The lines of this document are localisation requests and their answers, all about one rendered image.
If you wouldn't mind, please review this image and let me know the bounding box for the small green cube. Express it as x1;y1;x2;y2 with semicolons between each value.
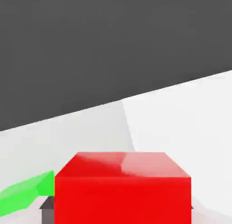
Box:
0;170;55;218

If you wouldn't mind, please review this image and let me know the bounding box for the small red cube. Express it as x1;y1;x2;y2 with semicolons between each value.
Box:
54;151;192;224

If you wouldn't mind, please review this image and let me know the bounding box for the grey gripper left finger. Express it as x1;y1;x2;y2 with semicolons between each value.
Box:
0;196;55;224

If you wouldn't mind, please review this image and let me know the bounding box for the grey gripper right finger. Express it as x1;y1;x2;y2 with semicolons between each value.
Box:
191;196;232;224

